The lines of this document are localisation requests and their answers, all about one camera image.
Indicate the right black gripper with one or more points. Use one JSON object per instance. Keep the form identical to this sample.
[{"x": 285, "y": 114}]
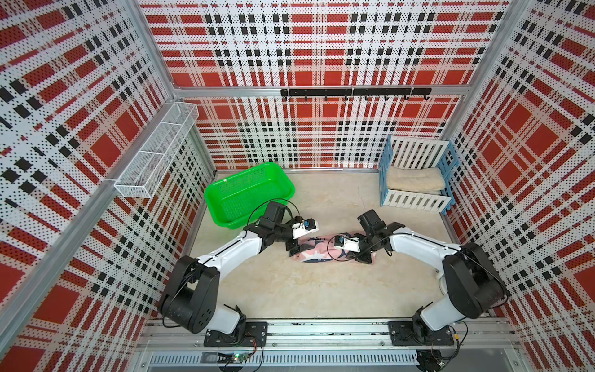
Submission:
[{"x": 359, "y": 256}]

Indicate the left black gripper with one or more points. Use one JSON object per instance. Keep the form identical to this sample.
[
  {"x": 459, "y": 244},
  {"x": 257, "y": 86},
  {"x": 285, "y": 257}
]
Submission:
[{"x": 291, "y": 246}]

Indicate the pink shark print shorts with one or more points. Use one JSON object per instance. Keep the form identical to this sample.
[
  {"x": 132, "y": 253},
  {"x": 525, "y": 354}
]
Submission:
[{"x": 313, "y": 250}]

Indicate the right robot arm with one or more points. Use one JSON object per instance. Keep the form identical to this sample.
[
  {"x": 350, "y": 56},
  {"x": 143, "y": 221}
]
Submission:
[{"x": 471, "y": 285}]

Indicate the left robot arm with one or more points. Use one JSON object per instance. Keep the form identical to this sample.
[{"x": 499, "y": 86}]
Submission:
[{"x": 190, "y": 298}]

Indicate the green plastic basket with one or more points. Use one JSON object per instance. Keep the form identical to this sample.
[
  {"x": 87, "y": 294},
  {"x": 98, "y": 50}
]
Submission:
[{"x": 238, "y": 199}]

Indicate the blue white slatted crate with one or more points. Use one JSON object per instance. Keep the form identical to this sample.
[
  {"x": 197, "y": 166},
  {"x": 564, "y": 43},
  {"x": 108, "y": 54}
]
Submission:
[{"x": 414, "y": 153}]

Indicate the beige folded towel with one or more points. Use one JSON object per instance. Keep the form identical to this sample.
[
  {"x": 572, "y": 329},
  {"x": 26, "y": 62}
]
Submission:
[{"x": 415, "y": 180}]

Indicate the green circuit board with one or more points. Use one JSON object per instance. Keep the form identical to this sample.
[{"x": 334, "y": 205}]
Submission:
[{"x": 233, "y": 358}]

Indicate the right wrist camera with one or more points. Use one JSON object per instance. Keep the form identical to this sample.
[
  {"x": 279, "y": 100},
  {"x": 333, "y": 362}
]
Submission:
[{"x": 350, "y": 244}]

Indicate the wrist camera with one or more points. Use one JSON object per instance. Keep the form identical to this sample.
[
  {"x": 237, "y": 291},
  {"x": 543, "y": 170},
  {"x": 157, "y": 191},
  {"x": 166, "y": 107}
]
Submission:
[
  {"x": 350, "y": 244},
  {"x": 304, "y": 228}
]

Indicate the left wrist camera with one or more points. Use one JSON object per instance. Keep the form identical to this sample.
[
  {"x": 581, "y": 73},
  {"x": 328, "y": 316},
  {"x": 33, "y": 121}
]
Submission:
[{"x": 304, "y": 228}]

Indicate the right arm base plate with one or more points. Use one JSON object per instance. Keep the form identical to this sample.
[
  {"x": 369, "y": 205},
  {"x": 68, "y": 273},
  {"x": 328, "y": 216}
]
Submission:
[{"x": 410, "y": 333}]

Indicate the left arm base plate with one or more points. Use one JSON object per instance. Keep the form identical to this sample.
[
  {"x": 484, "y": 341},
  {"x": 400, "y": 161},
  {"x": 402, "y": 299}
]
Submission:
[{"x": 246, "y": 334}]

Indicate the white wire mesh shelf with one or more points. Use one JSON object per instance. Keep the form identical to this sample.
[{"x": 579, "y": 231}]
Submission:
[{"x": 166, "y": 134}]

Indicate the black wall hook rail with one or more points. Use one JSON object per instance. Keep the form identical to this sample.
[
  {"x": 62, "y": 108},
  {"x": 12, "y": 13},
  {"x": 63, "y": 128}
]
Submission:
[{"x": 355, "y": 92}]

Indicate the aluminium front rail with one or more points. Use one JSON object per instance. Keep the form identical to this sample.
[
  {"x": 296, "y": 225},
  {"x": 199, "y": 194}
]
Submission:
[{"x": 338, "y": 334}]

